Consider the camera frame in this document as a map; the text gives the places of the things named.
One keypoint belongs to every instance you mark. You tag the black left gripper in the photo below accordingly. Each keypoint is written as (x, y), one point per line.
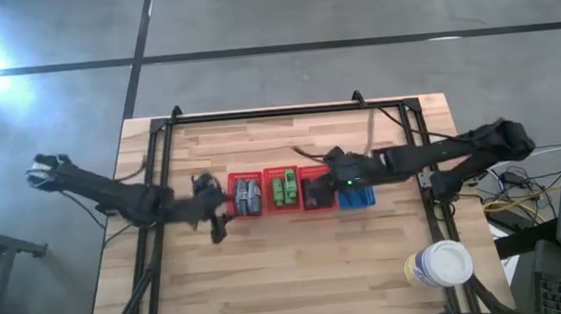
(211, 202)

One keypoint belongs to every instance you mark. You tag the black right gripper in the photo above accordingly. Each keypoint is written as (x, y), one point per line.
(372, 170)

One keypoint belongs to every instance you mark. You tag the black squeeze tube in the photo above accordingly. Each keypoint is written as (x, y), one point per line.
(313, 197)

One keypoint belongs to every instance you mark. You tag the green plastic toiletry bottle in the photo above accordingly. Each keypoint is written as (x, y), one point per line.
(290, 186)
(278, 191)

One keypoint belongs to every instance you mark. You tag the dark grey deodorant roll-on bottle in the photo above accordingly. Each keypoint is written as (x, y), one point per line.
(241, 196)
(254, 196)

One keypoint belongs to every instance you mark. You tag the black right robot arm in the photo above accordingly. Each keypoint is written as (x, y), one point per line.
(435, 152)

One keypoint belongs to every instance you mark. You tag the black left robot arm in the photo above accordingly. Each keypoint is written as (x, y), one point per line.
(113, 195)

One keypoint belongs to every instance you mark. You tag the red plastic mesh basket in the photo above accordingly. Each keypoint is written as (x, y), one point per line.
(281, 170)
(244, 175)
(312, 171)

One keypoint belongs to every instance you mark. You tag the blue plastic mesh basket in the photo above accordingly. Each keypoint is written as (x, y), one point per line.
(356, 198)

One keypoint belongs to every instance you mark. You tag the white lidded wipes canister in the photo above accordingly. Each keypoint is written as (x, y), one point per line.
(444, 263)

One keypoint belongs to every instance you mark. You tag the black power adapter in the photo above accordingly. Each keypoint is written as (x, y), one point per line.
(513, 177)

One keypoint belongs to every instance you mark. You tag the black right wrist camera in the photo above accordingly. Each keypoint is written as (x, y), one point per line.
(347, 172)

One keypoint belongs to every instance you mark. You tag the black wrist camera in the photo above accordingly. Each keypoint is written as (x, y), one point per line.
(347, 172)
(205, 183)

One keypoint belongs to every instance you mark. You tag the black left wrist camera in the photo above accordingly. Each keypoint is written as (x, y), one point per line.
(205, 183)

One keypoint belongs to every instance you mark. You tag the black aluminium rig frame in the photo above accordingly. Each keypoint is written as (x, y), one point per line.
(165, 151)

